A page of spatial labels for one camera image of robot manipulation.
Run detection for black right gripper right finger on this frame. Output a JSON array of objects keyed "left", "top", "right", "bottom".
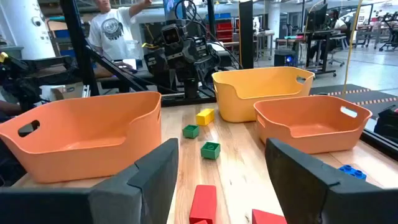
[{"left": 264, "top": 138, "right": 398, "bottom": 224}]

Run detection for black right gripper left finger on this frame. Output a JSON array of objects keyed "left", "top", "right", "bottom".
[{"left": 0, "top": 138, "right": 180, "bottom": 224}]

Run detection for black striped floor mat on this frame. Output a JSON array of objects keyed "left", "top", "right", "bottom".
[{"left": 309, "top": 83, "right": 398, "bottom": 121}]

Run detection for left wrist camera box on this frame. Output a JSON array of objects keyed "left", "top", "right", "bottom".
[{"left": 160, "top": 23, "right": 189, "bottom": 47}]

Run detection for shelf with blue bins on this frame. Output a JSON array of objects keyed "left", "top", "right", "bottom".
[{"left": 46, "top": 17, "right": 74, "bottom": 58}]

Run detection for person's forearm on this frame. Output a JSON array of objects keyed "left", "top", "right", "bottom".
[{"left": 0, "top": 101, "right": 22, "bottom": 116}]

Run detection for black desk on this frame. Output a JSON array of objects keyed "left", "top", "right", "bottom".
[{"left": 275, "top": 29, "right": 348, "bottom": 78}]

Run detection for yellow block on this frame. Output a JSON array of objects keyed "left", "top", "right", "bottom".
[{"left": 195, "top": 108, "right": 215, "bottom": 126}]

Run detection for red arch block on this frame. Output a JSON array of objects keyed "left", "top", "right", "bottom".
[{"left": 251, "top": 208, "right": 287, "bottom": 224}]

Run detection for red storage bins rack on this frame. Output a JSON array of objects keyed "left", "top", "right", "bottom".
[{"left": 214, "top": 17, "right": 237, "bottom": 44}]

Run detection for small green toy brick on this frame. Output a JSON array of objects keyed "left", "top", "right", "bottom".
[
  {"left": 182, "top": 124, "right": 200, "bottom": 139},
  {"left": 200, "top": 141, "right": 221, "bottom": 161}
]

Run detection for black computer monitor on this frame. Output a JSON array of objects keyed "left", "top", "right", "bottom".
[{"left": 306, "top": 3, "right": 329, "bottom": 32}]

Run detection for blue toy brick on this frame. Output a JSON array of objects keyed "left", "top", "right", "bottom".
[{"left": 338, "top": 164, "right": 368, "bottom": 181}]

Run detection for person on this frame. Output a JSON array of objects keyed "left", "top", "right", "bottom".
[
  {"left": 309, "top": 9, "right": 348, "bottom": 63},
  {"left": 88, "top": 0, "right": 153, "bottom": 74}
]

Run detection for cardboard box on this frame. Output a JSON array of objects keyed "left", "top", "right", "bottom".
[{"left": 49, "top": 82, "right": 91, "bottom": 102}]

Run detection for orange plastic bin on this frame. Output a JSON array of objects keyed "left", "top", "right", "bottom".
[
  {"left": 0, "top": 91, "right": 162, "bottom": 184},
  {"left": 253, "top": 95, "right": 373, "bottom": 155}
]

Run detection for yellow plastic bin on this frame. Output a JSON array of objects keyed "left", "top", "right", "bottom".
[{"left": 211, "top": 66, "right": 315, "bottom": 123}]

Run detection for office chair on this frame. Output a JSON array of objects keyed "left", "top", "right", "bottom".
[{"left": 326, "top": 35, "right": 348, "bottom": 68}]

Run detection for black crate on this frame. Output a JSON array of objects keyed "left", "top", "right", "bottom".
[{"left": 373, "top": 105, "right": 398, "bottom": 141}]

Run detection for computer tower blue lights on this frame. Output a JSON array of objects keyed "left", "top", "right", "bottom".
[{"left": 273, "top": 49, "right": 299, "bottom": 68}]

